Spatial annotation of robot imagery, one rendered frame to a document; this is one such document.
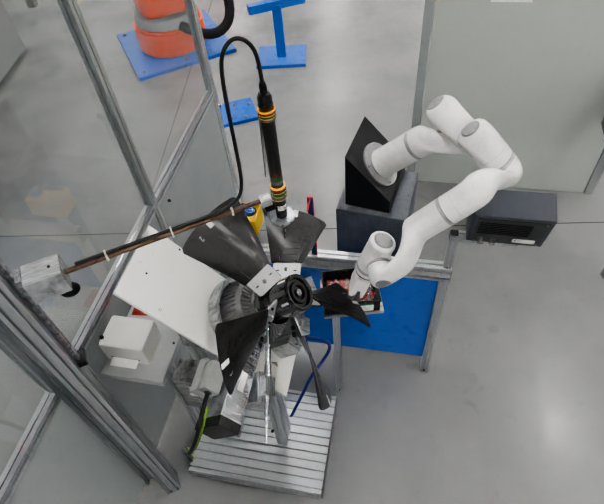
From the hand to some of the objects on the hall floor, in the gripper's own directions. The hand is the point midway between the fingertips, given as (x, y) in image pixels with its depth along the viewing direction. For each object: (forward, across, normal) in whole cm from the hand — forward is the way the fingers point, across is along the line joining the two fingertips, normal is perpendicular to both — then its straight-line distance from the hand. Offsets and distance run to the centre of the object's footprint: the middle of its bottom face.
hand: (352, 294), depth 182 cm
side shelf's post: (+118, -18, +41) cm, 126 cm away
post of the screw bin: (+98, +11, -22) cm, 101 cm away
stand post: (+105, -20, -1) cm, 106 cm away
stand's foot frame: (+107, -20, +8) cm, 109 cm away
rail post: (+85, +29, -62) cm, 110 cm away
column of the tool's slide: (+119, -48, +45) cm, 136 cm away
